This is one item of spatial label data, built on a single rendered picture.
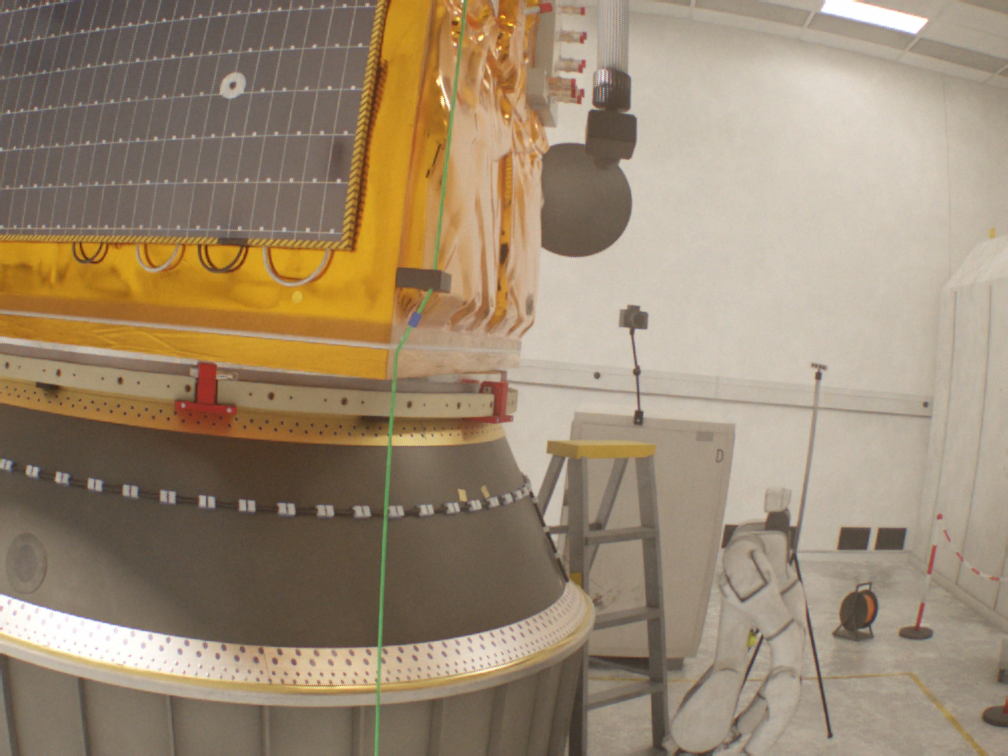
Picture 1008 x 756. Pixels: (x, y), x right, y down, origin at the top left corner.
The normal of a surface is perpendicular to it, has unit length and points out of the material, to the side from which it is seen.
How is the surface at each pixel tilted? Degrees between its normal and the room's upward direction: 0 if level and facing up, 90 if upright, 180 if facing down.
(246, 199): 90
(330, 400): 90
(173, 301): 93
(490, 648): 43
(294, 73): 90
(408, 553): 62
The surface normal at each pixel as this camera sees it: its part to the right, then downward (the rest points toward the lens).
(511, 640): 0.63, -0.67
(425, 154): 0.56, 0.11
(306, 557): 0.49, -0.41
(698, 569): -0.12, 0.00
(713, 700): -0.35, -0.04
